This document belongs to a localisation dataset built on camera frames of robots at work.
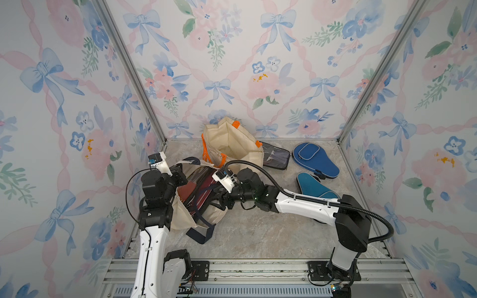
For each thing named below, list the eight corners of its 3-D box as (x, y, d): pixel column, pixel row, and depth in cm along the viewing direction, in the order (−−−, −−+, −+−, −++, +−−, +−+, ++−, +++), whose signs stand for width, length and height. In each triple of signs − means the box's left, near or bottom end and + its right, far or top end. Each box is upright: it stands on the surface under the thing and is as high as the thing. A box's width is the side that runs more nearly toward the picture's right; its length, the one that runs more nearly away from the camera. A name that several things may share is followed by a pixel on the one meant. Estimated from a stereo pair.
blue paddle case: (298, 178, 104) (300, 174, 100) (291, 147, 118) (292, 143, 115) (337, 178, 104) (340, 174, 101) (325, 147, 118) (328, 143, 115)
